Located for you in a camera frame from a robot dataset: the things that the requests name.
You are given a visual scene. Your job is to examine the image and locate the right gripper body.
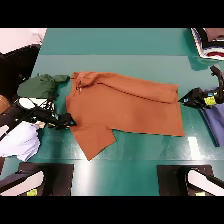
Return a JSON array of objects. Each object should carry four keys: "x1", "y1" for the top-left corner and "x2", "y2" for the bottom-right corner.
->
[{"x1": 177, "y1": 86, "x2": 218, "y2": 110}]

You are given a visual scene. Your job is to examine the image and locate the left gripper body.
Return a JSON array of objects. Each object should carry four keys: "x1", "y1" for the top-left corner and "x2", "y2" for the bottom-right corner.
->
[{"x1": 49, "y1": 112, "x2": 78, "y2": 130}]

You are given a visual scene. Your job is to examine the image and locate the orange T-shirt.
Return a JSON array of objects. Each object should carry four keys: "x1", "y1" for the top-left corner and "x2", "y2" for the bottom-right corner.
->
[{"x1": 65, "y1": 71, "x2": 186, "y2": 162}]

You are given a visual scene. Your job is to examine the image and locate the dark green garment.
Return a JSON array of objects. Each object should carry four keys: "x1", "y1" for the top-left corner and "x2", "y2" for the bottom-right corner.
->
[{"x1": 16, "y1": 73, "x2": 71, "y2": 100}]

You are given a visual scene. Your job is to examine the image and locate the lavender garment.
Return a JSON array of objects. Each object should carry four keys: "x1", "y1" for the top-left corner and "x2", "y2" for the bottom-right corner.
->
[{"x1": 0, "y1": 120, "x2": 42, "y2": 163}]

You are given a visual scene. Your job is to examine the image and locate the heap of clothes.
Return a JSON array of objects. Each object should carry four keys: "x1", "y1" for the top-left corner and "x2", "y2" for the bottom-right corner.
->
[{"x1": 190, "y1": 27, "x2": 224, "y2": 61}]

